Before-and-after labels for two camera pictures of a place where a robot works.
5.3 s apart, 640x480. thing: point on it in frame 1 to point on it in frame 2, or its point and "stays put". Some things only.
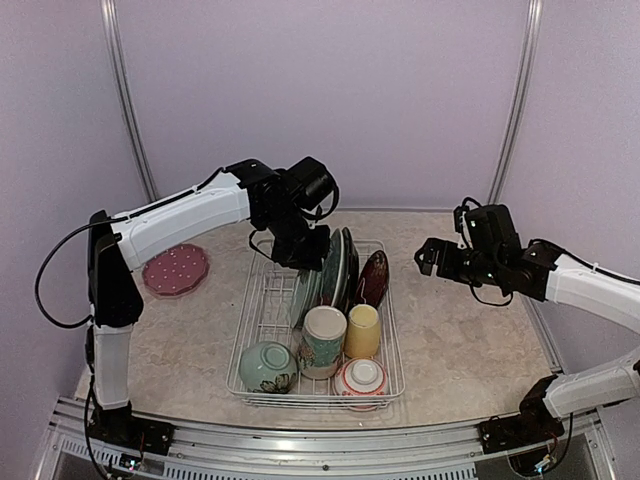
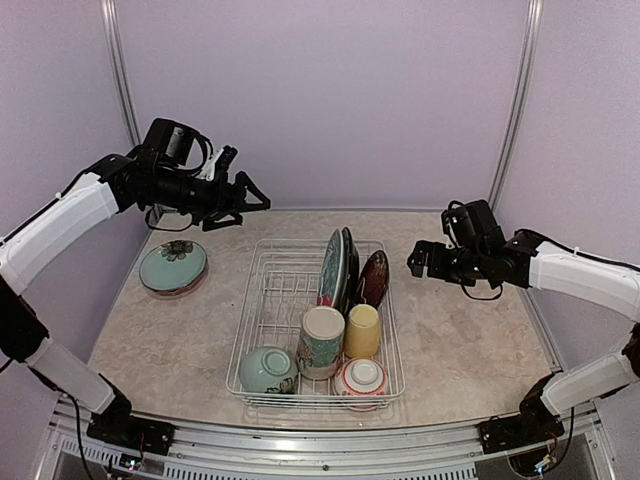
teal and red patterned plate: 333,270 stays put
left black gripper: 312,260 to 220,203
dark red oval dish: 373,280 stays put
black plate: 351,273 stays put
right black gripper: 432,247 stays put
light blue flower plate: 307,295 to 173,264
